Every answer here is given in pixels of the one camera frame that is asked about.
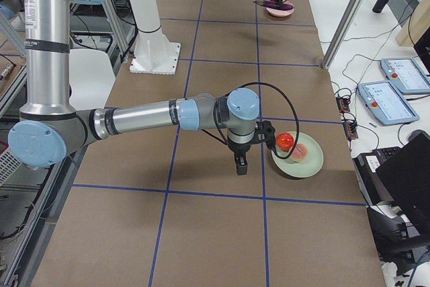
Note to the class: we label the red pomegranate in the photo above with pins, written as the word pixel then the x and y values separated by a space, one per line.
pixel 285 141

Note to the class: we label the aluminium frame post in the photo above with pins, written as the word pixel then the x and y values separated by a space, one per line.
pixel 340 33

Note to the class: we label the far teach pendant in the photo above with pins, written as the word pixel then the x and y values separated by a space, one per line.
pixel 406 75

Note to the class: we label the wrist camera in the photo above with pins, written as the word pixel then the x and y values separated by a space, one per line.
pixel 264 133

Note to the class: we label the teach pendant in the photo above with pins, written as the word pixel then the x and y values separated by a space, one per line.
pixel 386 103
pixel 406 75

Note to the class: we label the black laptop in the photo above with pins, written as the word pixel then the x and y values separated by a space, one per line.
pixel 406 177

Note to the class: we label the white basket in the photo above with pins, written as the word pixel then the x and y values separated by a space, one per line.
pixel 9 165

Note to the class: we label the peach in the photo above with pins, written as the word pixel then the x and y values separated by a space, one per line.
pixel 300 153

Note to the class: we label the near teach pendant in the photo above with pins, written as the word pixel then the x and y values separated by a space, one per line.
pixel 386 103

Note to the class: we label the pink plate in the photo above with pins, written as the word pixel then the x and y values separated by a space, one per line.
pixel 281 13

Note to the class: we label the purple eggplant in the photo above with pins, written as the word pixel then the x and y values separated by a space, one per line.
pixel 274 5

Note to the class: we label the white chair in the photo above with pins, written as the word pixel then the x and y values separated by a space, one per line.
pixel 91 78

